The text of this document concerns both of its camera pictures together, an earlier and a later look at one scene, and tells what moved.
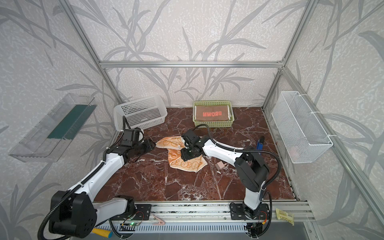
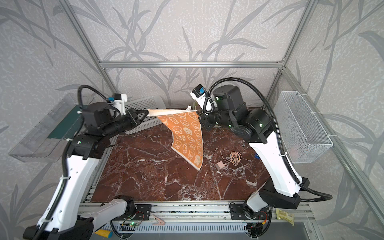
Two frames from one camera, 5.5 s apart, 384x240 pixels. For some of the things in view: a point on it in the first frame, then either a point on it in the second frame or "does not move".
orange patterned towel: x=174 y=144 → x=186 y=127
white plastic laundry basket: x=141 y=113 does not move
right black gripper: x=186 y=153 → x=205 y=120
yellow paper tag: x=282 y=215 does not move
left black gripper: x=146 y=145 → x=135 y=117
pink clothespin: x=161 y=222 does not move
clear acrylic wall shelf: x=45 y=142 does not move
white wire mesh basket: x=303 y=138 does not move
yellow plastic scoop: x=102 y=232 does not move
